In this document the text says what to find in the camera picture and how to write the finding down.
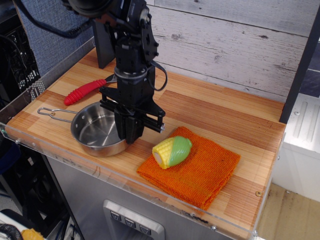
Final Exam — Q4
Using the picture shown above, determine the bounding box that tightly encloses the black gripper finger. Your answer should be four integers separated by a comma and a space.
125, 116, 145, 145
114, 109, 126, 140

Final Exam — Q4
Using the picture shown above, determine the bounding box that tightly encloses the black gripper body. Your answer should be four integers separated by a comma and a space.
99, 67, 166, 133

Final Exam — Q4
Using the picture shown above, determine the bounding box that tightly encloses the stainless steel pot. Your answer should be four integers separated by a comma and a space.
37, 102, 129, 157

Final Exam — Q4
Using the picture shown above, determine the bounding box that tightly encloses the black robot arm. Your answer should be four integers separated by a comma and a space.
62, 0, 166, 144

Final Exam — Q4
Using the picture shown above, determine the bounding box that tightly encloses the orange knitted cloth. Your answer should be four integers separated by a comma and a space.
137, 126, 241, 210

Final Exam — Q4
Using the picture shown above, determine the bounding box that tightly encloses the toy corn cob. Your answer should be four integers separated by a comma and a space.
152, 136, 193, 170

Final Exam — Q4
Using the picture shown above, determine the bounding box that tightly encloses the silver button control panel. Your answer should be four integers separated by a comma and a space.
103, 199, 166, 240

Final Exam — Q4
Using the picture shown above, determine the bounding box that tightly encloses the clear acrylic table guard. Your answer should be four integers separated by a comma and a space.
0, 40, 285, 240

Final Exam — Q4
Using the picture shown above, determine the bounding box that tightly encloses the yellow object with black mesh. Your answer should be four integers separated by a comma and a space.
0, 223, 45, 240

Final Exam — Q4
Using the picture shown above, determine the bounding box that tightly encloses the red handled fork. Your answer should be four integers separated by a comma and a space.
64, 74, 117, 106

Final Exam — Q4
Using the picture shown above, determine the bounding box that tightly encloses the black left upright post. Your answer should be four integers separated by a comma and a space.
93, 21, 116, 69

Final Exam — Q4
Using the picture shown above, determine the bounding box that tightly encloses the black upright post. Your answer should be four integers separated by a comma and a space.
279, 7, 320, 124
93, 21, 116, 69

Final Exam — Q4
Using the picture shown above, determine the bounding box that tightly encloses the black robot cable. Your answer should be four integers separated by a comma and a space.
12, 0, 168, 92

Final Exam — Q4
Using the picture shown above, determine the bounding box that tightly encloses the black right upright post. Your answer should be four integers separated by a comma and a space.
279, 7, 320, 124

